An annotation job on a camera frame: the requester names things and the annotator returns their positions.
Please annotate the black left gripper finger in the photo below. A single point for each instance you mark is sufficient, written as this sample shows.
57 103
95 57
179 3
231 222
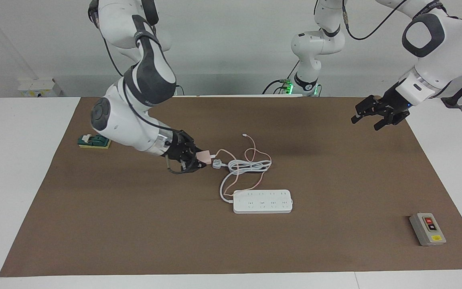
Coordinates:
385 122
363 110

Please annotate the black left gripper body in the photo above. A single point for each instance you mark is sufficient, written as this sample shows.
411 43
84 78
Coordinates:
393 105

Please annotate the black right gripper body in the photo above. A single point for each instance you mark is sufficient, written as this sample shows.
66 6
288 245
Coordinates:
179 150

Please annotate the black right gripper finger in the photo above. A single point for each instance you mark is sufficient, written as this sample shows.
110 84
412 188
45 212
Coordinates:
195 147
195 166

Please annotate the pink charger adapter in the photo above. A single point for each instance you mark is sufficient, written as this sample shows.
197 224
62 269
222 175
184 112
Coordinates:
205 156

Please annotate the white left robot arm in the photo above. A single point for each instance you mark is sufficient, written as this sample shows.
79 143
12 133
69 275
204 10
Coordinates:
439 52

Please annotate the white power strip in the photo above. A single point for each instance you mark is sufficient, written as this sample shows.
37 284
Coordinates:
263 202

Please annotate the brown table mat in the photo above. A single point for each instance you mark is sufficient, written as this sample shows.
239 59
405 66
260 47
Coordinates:
134 233

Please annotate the green knife switch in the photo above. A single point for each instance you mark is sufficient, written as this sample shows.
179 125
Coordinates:
94 141

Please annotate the grey on-off switch box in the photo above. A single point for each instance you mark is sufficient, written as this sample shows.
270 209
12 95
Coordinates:
427 229

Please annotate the white wall socket box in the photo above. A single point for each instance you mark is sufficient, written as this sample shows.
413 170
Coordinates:
40 87

